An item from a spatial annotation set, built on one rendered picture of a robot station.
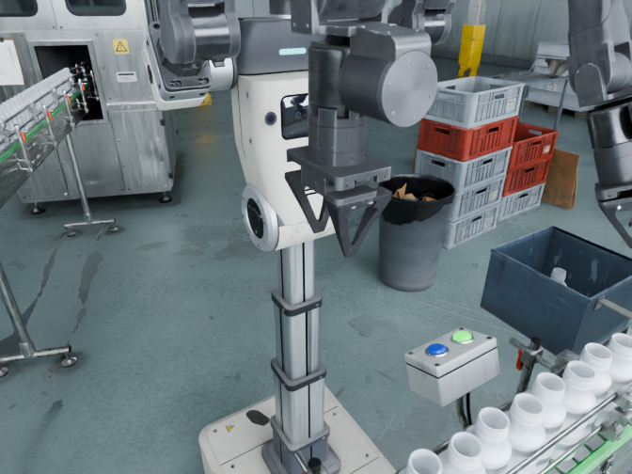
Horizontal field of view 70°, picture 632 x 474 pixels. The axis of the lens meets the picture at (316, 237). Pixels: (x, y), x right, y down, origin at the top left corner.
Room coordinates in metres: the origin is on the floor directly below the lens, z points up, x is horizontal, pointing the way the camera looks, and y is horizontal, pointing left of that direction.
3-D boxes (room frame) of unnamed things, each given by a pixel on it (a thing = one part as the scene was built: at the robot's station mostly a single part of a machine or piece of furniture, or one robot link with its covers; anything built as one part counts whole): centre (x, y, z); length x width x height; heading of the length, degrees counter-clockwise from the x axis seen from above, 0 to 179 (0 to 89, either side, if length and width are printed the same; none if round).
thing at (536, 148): (3.65, -1.63, 0.55); 0.61 x 0.41 x 0.22; 124
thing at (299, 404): (0.98, 0.05, 0.49); 0.13 x 0.13 x 0.40; 31
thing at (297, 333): (0.98, 0.05, 0.74); 0.11 x 0.11 x 0.40; 31
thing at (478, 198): (3.20, -1.08, 0.33); 0.61 x 0.41 x 0.22; 128
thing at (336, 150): (0.44, -0.02, 1.51); 0.10 x 0.07 x 0.07; 32
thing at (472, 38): (10.51, -3.34, 0.55); 0.40 x 0.40 x 1.10; 32
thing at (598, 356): (0.52, -0.42, 1.08); 0.06 x 0.06 x 0.17
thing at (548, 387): (0.46, -0.32, 1.08); 0.06 x 0.06 x 0.17
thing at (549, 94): (7.53, -4.23, 0.50); 1.23 x 1.05 x 1.00; 120
